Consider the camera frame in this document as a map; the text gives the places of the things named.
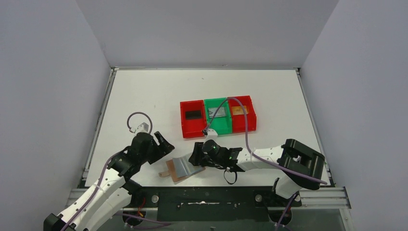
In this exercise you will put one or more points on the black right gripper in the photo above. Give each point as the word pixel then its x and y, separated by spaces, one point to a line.
pixel 197 158

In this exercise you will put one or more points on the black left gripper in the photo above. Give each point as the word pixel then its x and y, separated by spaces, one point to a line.
pixel 157 147

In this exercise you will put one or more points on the brown leather card holder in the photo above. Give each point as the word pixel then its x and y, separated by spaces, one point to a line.
pixel 179 169

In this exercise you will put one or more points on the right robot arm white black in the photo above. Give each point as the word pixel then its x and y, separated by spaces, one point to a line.
pixel 302 166

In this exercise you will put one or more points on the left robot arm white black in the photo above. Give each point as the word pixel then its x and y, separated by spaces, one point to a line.
pixel 114 188

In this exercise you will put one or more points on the black card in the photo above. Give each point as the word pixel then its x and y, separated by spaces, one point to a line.
pixel 191 115

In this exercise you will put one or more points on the silver grey card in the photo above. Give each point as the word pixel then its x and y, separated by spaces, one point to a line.
pixel 215 112

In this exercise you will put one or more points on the orange gold card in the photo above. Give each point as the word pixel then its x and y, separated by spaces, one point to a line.
pixel 238 110

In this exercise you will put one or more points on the left red bin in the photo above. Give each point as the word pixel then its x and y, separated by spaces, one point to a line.
pixel 192 128

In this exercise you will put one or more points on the red bin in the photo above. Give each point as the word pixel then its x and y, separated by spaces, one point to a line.
pixel 192 128
pixel 238 122

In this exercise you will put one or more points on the green middle bin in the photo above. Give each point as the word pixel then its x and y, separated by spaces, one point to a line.
pixel 222 125

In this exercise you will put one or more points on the right red bin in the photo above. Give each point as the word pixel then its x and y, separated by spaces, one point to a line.
pixel 238 122

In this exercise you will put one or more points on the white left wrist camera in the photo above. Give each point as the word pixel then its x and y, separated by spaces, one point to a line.
pixel 143 127

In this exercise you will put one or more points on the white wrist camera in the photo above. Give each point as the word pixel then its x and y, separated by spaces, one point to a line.
pixel 210 134
pixel 143 127

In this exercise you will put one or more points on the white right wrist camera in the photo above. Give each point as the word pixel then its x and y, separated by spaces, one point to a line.
pixel 210 134

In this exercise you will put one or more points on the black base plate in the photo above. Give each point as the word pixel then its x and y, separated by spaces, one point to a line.
pixel 228 203

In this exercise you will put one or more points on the aluminium frame rail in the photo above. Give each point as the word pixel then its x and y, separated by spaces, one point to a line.
pixel 325 198

